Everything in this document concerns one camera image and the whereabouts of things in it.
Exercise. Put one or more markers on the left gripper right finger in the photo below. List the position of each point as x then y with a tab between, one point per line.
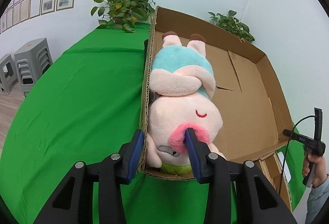
257	200

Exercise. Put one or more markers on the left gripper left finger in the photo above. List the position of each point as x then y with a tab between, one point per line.
72	199

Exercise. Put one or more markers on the pink pig plush toy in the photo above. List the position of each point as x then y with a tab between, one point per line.
183	83

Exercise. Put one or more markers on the person's right hand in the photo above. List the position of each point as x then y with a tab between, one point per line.
319	174

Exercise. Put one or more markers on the light blue jacket sleeve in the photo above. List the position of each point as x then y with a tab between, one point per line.
317	198

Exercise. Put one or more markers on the large shallow cardboard box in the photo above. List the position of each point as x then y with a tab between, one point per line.
248	94

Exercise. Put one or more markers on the green tablecloth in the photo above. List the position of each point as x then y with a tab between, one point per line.
83	108

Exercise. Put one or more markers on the small grey plastic stool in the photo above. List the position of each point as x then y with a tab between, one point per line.
8	73

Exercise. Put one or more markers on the grey stacked plastic stools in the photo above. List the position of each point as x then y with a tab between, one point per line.
32	60

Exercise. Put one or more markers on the right potted plant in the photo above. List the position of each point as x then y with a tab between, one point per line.
231	24

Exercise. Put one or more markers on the potted plant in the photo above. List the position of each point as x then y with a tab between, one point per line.
122	14
231	24

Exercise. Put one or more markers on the left potted plant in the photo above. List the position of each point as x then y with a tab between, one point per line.
122	14

